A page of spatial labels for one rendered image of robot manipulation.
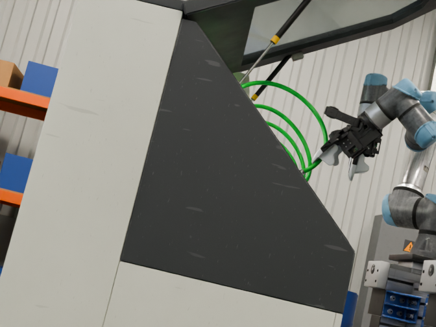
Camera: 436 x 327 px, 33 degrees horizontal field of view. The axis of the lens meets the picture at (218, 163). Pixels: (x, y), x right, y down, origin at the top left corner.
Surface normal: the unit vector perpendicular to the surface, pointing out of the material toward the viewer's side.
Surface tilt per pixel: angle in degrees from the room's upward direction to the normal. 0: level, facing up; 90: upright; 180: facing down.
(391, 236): 90
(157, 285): 90
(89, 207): 90
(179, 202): 90
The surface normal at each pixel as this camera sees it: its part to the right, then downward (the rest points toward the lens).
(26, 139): 0.12, -0.14
